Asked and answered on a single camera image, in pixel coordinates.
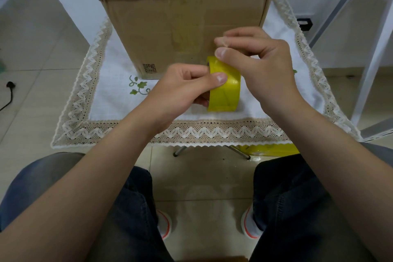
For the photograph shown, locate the person's right white shoe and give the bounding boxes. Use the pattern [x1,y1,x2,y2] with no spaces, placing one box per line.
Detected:
[241,205,264,239]

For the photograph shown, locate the person's left forearm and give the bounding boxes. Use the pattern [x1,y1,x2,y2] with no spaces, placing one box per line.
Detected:
[0,108,166,262]

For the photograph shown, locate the yellow tape roll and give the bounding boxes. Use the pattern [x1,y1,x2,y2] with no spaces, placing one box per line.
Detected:
[206,56,242,113]

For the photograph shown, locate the person's left hand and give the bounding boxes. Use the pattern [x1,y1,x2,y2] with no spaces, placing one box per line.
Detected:
[135,63,228,136]

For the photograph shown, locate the person's left white shoe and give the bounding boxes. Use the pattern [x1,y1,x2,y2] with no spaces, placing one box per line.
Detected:
[156,210,172,240]

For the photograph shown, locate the white lace-trimmed tablecloth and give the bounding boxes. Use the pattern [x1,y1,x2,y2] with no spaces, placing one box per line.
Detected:
[51,0,363,149]

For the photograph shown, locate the person's right leg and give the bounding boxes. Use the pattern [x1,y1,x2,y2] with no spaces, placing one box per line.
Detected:
[249,142,393,262]

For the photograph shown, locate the yellow plastic packet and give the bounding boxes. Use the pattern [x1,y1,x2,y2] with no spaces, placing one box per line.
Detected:
[236,143,300,157]

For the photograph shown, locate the white metal frame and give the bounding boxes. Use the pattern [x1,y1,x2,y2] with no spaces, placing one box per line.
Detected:
[308,0,393,143]

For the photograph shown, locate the black plug with cable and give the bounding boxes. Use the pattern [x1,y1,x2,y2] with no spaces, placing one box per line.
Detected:
[0,81,16,112]

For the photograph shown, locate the person's leg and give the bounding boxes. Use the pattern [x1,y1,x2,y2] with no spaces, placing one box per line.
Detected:
[0,152,174,262]
[249,142,393,262]

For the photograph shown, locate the brown cardboard box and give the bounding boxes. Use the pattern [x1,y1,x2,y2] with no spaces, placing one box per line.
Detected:
[98,0,273,80]

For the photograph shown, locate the person's left leg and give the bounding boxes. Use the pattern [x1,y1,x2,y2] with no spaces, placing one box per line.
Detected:
[0,152,174,262]

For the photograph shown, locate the black wall fitting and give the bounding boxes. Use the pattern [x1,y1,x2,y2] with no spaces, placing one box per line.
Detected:
[297,18,313,32]

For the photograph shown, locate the person's white shoe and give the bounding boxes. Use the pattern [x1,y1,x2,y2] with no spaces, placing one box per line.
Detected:
[156,210,172,240]
[241,205,264,239]

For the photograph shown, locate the person's right forearm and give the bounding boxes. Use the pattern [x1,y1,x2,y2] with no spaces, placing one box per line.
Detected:
[267,95,393,262]

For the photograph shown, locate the person's right hand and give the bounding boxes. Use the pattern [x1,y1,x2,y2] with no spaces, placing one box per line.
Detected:
[214,27,305,117]

